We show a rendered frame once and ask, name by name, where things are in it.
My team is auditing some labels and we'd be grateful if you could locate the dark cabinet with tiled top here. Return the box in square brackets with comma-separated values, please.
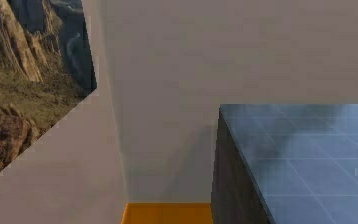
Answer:
[210, 103, 358, 224]

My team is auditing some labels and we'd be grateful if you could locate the mountain landscape wall picture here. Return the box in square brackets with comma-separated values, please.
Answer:
[0, 0, 98, 184]

